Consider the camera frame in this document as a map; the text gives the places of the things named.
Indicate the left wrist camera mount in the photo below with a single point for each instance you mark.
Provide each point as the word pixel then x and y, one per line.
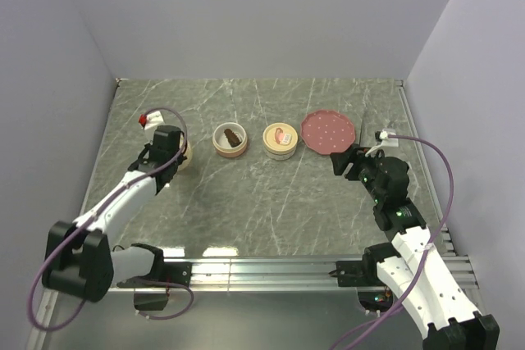
pixel 150 122

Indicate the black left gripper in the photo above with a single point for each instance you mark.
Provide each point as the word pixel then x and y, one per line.
pixel 180 159

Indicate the cream lid with label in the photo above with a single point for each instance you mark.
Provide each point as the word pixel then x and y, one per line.
pixel 280 136

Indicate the brown ridged food piece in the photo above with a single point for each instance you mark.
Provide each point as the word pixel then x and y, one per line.
pixel 232 138

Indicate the pink octagonal plate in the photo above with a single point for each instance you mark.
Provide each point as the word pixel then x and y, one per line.
pixel 327 131

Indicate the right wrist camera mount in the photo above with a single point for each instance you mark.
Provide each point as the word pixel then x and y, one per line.
pixel 385 138

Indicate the pink bowl white inside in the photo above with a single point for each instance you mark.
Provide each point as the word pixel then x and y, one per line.
pixel 222 146

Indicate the aluminium front rail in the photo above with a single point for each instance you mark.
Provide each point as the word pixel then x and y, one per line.
pixel 286 274

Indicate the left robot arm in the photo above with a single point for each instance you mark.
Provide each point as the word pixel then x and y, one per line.
pixel 79 259

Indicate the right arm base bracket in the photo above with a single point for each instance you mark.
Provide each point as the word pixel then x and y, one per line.
pixel 355 274

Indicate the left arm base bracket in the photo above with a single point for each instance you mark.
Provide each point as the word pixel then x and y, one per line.
pixel 153 294

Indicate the steel bowl red band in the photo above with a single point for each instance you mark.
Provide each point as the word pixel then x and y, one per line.
pixel 280 155

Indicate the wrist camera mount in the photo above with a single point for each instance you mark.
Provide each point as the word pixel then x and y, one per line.
pixel 150 122
pixel 385 138

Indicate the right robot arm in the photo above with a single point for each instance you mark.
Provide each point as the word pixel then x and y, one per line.
pixel 445 316

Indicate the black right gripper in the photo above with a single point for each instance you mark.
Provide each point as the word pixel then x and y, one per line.
pixel 354 154

